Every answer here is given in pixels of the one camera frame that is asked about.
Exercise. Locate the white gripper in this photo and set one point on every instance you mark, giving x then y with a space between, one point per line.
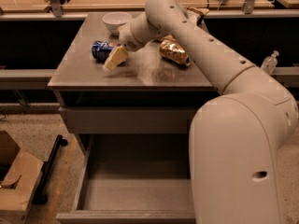
126 36

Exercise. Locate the blue pepsi can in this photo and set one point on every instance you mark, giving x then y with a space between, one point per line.
102 49

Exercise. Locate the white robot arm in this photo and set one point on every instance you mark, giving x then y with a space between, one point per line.
234 138

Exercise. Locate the grey drawer cabinet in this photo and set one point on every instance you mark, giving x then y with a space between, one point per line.
145 80

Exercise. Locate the closed grey top drawer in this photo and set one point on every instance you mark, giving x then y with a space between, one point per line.
109 120

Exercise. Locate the open grey middle drawer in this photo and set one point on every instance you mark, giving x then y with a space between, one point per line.
133 179

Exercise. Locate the white ceramic bowl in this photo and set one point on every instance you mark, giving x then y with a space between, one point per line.
114 20

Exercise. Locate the brown chip bag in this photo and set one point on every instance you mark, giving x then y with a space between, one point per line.
197 13

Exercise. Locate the brown cardboard box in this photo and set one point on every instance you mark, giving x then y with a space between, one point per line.
20 174

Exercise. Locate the clear sanitizer bottle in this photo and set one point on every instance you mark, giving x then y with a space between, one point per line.
270 62

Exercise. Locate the black metal bar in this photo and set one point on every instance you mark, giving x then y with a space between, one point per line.
41 197

